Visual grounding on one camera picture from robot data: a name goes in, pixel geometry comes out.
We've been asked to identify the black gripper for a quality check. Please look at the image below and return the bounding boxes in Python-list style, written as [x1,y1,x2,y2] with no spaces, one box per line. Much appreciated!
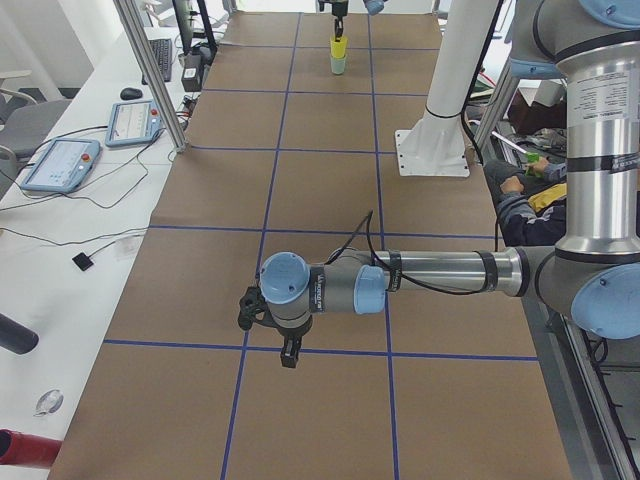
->
[275,319,313,368]
[329,0,349,41]

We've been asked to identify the yellow plastic cup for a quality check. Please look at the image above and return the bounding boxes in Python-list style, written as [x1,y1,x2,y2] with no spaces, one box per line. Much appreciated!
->
[330,35,348,60]

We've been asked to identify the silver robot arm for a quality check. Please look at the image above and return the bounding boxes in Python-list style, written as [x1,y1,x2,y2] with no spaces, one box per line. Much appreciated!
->
[238,1,639,368]
[318,0,385,41]

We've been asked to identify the green plastic cup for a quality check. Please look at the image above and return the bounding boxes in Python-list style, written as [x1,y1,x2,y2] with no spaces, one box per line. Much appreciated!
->
[330,56,346,75]

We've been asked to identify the black computer monitor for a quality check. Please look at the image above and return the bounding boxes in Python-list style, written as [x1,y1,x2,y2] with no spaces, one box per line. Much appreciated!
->
[172,0,194,55]

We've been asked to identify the black power adapter box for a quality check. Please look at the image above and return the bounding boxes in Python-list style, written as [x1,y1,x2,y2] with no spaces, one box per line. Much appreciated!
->
[181,53,203,92]

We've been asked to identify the black keyboard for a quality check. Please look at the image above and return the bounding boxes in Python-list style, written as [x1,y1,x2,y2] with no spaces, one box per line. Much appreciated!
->
[149,38,173,82]

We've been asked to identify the small black square pad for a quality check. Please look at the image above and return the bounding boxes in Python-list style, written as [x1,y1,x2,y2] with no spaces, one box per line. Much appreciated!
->
[72,252,94,271]

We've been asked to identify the black computer mouse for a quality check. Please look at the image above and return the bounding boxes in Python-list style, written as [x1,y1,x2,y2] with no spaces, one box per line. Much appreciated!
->
[120,87,143,101]

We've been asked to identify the far blue teach pendant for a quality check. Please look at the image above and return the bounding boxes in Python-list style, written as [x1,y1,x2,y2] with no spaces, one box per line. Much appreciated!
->
[105,100,163,148]

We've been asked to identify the blue teach pendant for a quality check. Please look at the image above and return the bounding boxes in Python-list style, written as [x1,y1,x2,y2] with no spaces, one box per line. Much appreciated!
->
[21,138,101,193]
[105,100,163,148]

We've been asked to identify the seated person in dark jacket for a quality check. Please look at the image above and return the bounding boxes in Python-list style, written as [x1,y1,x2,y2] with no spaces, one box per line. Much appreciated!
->
[484,157,567,246]

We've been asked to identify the black cylinder bottle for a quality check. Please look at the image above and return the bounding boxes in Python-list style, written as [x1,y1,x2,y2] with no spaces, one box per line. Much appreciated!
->
[0,314,39,355]

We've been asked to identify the red cylinder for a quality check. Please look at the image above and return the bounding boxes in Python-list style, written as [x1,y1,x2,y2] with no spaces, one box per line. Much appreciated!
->
[1,429,62,469]

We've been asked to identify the near blue teach pendant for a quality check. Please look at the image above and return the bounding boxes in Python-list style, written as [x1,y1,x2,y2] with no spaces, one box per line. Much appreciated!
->
[21,138,101,193]

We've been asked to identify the grey office chair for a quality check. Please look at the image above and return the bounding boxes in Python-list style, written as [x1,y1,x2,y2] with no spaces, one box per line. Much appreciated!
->
[1,86,71,167]

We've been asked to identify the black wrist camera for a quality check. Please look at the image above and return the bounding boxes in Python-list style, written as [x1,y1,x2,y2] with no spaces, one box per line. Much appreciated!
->
[238,286,274,331]

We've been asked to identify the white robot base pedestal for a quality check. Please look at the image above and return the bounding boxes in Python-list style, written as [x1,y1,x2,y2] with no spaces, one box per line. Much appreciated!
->
[395,0,501,178]

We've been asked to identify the aluminium frame post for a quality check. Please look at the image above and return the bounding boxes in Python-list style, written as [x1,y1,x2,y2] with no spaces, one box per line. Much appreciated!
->
[113,0,187,153]

